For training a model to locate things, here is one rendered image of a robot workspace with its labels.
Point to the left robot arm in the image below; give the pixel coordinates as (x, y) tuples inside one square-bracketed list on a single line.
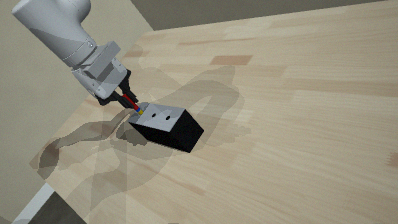
[(57, 24)]

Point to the red and grey striped pin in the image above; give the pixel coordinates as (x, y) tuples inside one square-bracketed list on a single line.
[(137, 109)]

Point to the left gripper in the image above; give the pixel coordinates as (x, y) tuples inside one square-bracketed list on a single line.
[(113, 76)]

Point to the black rectangular block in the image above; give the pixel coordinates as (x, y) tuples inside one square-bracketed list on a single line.
[(170, 126)]

